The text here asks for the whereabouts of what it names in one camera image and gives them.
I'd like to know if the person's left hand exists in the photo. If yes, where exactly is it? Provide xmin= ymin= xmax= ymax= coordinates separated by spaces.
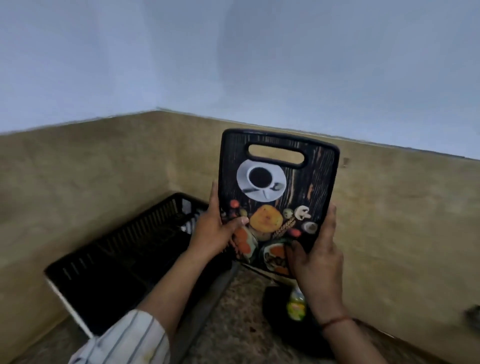
xmin=186 ymin=181 xmax=250 ymax=260

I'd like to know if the person's right hand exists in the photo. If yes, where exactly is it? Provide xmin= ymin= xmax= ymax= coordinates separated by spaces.
xmin=285 ymin=203 xmax=348 ymax=324

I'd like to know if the black printed cutting board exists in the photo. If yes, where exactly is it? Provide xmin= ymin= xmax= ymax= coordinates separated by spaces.
xmin=217 ymin=128 xmax=341 ymax=280

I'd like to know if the person's right forearm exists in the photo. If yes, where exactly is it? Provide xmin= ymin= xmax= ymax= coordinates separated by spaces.
xmin=322 ymin=318 xmax=391 ymax=364

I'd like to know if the person's left forearm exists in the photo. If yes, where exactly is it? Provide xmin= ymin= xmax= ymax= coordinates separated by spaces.
xmin=135 ymin=248 xmax=211 ymax=340

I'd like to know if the yellow green bottle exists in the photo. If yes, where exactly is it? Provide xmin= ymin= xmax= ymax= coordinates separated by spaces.
xmin=286 ymin=286 xmax=309 ymax=322

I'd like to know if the black round pan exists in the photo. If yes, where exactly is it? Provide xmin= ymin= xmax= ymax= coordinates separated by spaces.
xmin=262 ymin=284 xmax=338 ymax=359

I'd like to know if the black plastic slotted basket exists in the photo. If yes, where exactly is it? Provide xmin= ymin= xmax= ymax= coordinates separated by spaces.
xmin=44 ymin=192 xmax=241 ymax=339

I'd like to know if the white striped shirt sleeve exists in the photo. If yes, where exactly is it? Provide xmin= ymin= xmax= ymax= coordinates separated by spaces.
xmin=68 ymin=309 xmax=172 ymax=364

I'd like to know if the red thread bracelet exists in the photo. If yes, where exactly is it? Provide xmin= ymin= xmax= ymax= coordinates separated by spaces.
xmin=320 ymin=316 xmax=354 ymax=331

